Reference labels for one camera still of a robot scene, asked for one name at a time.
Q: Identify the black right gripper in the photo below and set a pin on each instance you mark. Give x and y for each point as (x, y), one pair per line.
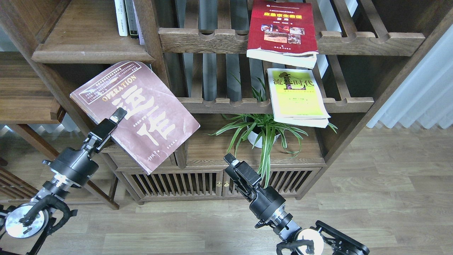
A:
(266, 203)

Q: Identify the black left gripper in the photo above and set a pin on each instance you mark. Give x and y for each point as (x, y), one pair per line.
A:
(76, 165)

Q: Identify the maroon book white characters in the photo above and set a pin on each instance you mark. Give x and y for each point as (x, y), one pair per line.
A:
(156, 123)

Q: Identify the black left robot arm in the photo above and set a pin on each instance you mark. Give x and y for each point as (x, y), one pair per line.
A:
(47, 211)

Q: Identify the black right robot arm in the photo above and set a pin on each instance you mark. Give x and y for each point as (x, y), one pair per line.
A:
(311, 241)

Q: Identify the brass drawer knob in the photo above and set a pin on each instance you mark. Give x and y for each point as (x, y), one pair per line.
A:
(222, 184)

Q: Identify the white plant pot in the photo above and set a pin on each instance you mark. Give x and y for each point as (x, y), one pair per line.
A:
(262, 139)

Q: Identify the green spider plant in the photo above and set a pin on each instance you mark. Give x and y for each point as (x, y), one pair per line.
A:
(291, 136)

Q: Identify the dark wooden bookshelf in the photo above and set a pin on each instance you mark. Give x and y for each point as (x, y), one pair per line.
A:
(198, 49)

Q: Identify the pale upright book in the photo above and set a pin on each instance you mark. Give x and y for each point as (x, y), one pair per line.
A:
(139, 30)

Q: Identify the dark upright book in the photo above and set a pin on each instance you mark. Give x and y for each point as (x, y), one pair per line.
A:
(131, 19)

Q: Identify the yellow green book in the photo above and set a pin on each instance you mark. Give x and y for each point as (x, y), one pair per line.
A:
(296, 98)

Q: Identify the white upright book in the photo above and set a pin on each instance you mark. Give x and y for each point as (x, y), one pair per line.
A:
(120, 11)

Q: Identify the red book with photos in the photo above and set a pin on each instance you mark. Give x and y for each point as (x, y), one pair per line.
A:
(283, 32)

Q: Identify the white curtain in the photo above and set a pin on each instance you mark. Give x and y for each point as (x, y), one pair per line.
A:
(425, 98)

